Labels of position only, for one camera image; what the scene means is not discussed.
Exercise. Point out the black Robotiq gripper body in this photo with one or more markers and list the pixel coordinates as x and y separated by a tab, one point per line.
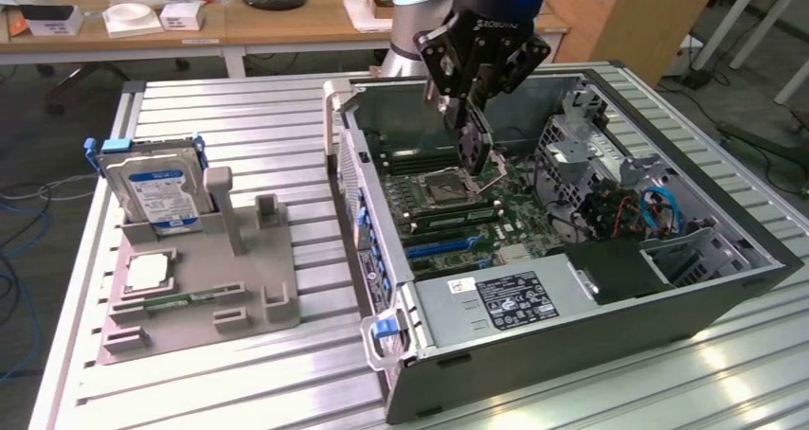
499	4

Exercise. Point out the black graphics card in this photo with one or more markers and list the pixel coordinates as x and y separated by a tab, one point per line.
473	148

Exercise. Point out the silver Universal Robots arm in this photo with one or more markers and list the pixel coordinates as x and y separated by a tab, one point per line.
404	37

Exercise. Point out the white paper stack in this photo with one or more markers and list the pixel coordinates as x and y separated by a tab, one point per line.
365	18

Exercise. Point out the wooden cabinet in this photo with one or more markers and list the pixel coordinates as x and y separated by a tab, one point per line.
631	23

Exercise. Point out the wooden desk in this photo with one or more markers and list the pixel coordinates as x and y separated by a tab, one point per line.
303	34

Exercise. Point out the metal socket cover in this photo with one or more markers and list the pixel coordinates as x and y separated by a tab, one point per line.
497	167

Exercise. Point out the silver drive cage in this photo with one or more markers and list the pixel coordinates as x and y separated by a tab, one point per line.
568	165

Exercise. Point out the white control box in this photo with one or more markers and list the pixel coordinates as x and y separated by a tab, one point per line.
684	60

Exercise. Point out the CPU socket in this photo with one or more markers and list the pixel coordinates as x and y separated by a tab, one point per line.
444	188

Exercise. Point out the black RAM stick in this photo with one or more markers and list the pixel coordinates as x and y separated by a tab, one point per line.
455	216

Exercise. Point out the green motherboard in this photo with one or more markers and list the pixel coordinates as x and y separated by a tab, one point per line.
505	221

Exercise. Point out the blue expansion slot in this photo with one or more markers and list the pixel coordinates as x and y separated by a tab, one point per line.
441	249

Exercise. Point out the small white labelled box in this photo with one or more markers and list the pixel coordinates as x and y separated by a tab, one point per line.
181	17

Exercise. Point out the white round holder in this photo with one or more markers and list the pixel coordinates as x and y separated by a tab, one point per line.
132	20

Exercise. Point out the grey disk bay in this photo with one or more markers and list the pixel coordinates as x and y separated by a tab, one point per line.
695	259

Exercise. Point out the hard disk with blue carrier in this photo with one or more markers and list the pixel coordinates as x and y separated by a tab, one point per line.
157	188

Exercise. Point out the grey power supply unit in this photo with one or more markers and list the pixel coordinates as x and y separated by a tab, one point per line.
455	316

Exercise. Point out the black office chair base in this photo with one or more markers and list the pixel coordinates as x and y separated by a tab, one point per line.
81	77

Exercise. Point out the blue case latch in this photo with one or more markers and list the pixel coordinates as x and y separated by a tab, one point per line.
383	329

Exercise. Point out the white box with black lid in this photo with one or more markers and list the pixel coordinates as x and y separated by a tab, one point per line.
53	20

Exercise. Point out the open black PC case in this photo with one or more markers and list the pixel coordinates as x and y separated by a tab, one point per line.
568	354

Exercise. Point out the grey parts rack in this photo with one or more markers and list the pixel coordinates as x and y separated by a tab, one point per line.
201	307

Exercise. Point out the silver CPU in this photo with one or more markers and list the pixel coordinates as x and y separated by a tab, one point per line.
148	274

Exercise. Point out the green RAM stick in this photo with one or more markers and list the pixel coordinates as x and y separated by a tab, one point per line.
176	301

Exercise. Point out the white table frame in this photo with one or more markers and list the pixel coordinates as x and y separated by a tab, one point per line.
758	4

